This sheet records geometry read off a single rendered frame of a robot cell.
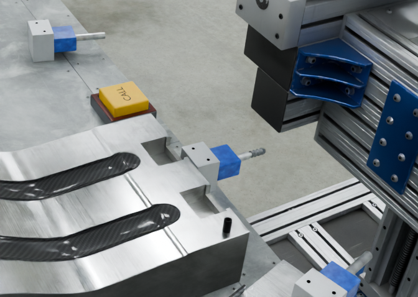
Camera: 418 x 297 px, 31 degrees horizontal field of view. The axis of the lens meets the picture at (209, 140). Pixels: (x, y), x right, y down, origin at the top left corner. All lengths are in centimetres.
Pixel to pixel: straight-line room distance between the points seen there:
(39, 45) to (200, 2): 203
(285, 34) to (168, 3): 208
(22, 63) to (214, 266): 58
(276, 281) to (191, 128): 167
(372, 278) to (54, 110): 77
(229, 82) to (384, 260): 136
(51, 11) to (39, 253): 72
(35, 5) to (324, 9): 58
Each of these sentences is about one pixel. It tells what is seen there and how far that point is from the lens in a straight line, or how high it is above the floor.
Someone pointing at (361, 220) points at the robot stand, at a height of 21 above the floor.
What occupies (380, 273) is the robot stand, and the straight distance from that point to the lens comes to 163.
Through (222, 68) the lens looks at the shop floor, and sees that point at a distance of 288.
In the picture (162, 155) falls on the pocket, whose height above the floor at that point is 86.
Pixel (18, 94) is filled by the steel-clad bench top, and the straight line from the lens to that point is 127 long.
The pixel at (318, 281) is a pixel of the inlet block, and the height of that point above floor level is 88.
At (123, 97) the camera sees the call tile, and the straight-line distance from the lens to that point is 120.
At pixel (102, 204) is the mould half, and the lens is 94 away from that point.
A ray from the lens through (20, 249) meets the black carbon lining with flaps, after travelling 87.
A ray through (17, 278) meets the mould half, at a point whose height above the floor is 92.
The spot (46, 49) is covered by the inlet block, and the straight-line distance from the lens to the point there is 135.
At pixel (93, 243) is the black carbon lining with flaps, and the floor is 88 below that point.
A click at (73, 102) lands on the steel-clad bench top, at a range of 126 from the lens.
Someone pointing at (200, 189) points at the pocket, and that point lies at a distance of 98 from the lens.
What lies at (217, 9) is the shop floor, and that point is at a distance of 329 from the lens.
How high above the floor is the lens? 153
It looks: 37 degrees down
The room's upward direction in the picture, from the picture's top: 8 degrees clockwise
